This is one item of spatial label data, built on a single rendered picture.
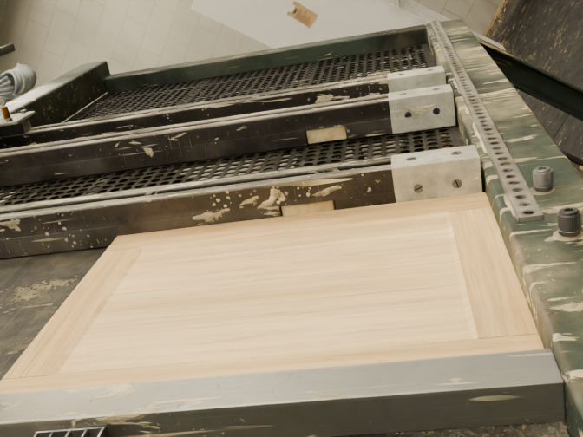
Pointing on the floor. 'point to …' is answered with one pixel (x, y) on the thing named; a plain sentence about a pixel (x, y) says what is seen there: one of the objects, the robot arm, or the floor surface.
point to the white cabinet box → (317, 18)
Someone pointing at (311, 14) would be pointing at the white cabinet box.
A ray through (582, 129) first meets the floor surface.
